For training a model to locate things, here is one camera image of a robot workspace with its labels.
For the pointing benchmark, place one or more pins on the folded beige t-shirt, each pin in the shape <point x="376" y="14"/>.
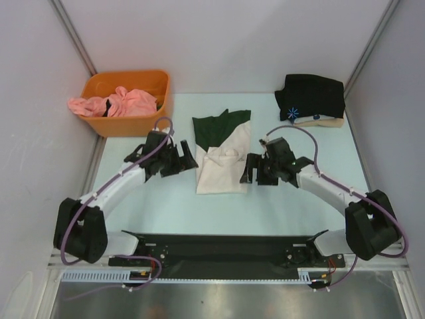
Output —
<point x="319" y="120"/>

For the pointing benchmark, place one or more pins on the left white cable duct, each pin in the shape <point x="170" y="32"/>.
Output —
<point x="106" y="276"/>

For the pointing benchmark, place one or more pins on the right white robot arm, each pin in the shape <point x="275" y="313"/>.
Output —
<point x="370" y="223"/>

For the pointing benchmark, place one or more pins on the orange plastic basket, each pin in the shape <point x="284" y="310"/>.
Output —
<point x="155" y="82"/>

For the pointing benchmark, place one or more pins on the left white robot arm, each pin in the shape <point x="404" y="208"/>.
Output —
<point x="81" y="229"/>

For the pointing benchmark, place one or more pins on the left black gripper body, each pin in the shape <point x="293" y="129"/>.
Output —
<point x="170" y="163"/>

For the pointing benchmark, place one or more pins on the white cable duct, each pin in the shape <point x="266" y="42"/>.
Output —
<point x="106" y="276"/>
<point x="317" y="272"/>

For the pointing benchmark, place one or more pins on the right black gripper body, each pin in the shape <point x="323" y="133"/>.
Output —
<point x="260" y="169"/>

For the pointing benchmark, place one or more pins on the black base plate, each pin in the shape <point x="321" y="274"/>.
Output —
<point x="223" y="257"/>

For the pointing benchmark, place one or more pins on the right white cable duct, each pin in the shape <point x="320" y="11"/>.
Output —
<point x="317" y="272"/>

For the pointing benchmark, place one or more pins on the folded black t-shirt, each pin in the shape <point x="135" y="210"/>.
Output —
<point x="310" y="97"/>

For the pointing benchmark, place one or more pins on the pink t-shirt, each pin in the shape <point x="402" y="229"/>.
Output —
<point x="122" y="103"/>

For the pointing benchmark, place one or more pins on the cream and green t-shirt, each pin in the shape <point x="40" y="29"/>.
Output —
<point x="222" y="145"/>

